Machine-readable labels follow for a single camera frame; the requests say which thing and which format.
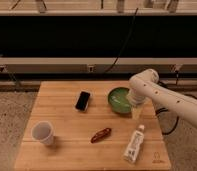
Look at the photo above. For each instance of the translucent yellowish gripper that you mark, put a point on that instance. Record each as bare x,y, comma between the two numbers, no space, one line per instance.
136,111

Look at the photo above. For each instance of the green ceramic bowl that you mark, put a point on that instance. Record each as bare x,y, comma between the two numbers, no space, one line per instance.
117,99

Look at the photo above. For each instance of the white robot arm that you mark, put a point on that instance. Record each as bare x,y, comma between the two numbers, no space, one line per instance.
145,85

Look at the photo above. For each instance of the white plastic bottle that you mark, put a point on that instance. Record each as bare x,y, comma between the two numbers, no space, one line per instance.
133,147

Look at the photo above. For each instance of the red-brown chili pepper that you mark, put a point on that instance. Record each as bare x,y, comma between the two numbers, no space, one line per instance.
101,134

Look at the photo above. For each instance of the black smartphone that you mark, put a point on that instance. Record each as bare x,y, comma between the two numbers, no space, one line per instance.
82,101

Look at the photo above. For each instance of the white plastic cup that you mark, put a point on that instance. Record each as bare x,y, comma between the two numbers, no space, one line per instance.
43,132

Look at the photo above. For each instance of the gray metal rail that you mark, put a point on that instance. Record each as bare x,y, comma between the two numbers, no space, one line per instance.
96,65

